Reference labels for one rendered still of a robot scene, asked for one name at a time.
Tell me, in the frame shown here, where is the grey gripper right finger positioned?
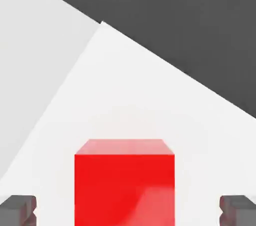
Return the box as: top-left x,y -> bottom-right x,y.
219,194 -> 256,226

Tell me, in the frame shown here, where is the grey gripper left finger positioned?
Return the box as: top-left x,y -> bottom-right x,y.
0,194 -> 38,226

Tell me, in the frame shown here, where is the small red cube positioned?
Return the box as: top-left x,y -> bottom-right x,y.
74,138 -> 176,226

